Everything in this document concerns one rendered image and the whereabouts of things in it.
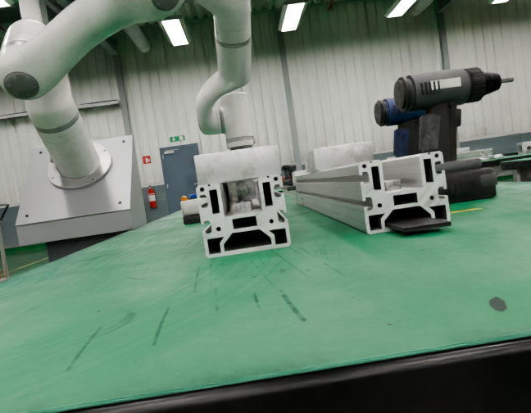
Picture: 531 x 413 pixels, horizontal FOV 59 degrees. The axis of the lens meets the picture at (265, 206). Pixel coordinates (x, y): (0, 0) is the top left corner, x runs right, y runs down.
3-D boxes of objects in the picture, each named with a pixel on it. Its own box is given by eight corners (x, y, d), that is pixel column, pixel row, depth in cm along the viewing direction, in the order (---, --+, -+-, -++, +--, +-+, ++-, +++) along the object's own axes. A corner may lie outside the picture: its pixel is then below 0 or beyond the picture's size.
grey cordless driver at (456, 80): (405, 206, 83) (388, 82, 82) (512, 190, 84) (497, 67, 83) (421, 208, 75) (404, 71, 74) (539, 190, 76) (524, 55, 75)
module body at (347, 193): (298, 204, 135) (294, 174, 134) (333, 199, 135) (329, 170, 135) (367, 234, 55) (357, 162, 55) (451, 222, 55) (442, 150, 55)
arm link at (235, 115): (224, 139, 134) (256, 134, 135) (216, 93, 133) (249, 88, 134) (222, 142, 142) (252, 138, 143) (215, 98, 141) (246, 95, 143)
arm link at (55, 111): (30, 136, 122) (-16, 55, 104) (38, 93, 134) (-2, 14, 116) (77, 129, 123) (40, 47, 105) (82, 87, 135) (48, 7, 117)
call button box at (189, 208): (188, 222, 126) (184, 199, 126) (224, 217, 126) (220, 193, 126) (183, 224, 118) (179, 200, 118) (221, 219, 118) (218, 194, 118)
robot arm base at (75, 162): (38, 189, 136) (8, 141, 121) (61, 143, 148) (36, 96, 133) (102, 191, 134) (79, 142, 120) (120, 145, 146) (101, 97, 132)
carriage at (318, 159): (307, 185, 103) (303, 154, 102) (356, 178, 103) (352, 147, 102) (318, 185, 87) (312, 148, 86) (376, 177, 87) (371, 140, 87)
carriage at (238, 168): (211, 201, 77) (205, 161, 77) (278, 192, 77) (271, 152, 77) (201, 206, 61) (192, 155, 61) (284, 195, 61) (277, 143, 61)
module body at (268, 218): (233, 214, 134) (229, 184, 134) (267, 209, 135) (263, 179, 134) (206, 258, 55) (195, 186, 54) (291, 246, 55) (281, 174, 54)
